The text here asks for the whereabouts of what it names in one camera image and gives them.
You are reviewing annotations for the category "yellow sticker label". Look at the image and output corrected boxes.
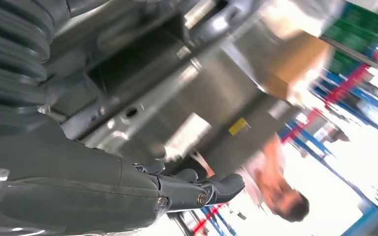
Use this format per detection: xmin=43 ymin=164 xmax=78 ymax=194
xmin=228 ymin=117 xmax=252 ymax=137

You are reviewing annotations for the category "brown cardboard box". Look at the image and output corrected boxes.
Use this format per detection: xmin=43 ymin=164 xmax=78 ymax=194
xmin=264 ymin=30 xmax=335 ymax=102

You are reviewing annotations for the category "stainless steel workbench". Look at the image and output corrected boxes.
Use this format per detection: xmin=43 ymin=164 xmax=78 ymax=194
xmin=117 ymin=19 xmax=302 ymax=177

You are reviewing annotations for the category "person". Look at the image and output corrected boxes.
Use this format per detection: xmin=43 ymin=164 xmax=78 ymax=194
xmin=238 ymin=135 xmax=311 ymax=224

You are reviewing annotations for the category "green backdrop panel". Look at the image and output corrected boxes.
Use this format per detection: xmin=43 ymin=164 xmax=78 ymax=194
xmin=321 ymin=0 xmax=378 ymax=76

